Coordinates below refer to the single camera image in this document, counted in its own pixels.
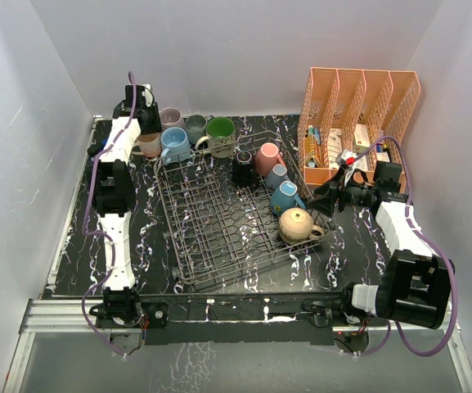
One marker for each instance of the grey wire dish rack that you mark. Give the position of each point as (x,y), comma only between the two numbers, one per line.
(222,233)

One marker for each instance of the lilac mug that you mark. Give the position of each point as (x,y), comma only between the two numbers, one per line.
(171,117)

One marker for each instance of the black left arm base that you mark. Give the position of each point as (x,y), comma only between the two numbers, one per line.
(125,308)

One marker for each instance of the white mug green inside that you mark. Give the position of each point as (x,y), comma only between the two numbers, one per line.
(220,138)

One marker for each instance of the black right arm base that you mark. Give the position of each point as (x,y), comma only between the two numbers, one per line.
(329,313)

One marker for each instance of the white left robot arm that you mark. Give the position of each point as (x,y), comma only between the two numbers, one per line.
(114,196)

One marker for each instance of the light blue mug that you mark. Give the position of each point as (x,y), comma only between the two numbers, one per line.
(175,146)

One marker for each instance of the blue stapler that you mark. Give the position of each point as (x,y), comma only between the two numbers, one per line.
(96,148)

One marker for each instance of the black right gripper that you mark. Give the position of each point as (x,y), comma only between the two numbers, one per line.
(326,205)

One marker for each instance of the peach pink speckled mug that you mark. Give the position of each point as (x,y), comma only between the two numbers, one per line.
(148,145)

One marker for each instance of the aluminium frame rail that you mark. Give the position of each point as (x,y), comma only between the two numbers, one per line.
(58,352)

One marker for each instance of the dark grey-green mug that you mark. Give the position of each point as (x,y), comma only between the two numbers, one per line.
(195,126)

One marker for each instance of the tan brown mug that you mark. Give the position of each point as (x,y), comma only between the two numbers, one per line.
(297,225)

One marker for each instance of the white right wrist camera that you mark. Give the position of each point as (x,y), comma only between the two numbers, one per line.
(348,157)

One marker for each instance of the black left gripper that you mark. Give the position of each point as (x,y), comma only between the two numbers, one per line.
(155,128)

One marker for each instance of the orange plastic file organizer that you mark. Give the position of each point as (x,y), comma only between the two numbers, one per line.
(351,108)

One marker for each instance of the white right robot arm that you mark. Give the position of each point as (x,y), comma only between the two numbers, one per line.
(415,286)

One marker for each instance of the cream scalloped mug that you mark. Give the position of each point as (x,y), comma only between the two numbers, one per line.
(243,169)

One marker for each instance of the small grey-blue heart mug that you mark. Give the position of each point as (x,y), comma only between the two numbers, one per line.
(276,176)

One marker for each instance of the teal floral mug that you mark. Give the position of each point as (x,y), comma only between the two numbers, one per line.
(285,196)

